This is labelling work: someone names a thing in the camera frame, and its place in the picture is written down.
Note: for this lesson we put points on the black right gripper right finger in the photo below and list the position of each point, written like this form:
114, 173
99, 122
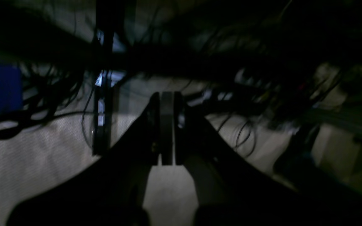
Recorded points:
246, 196

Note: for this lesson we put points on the black table leg post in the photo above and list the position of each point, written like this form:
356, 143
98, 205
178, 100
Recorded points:
102, 121

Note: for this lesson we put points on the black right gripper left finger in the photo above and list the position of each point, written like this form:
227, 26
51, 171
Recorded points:
110, 192

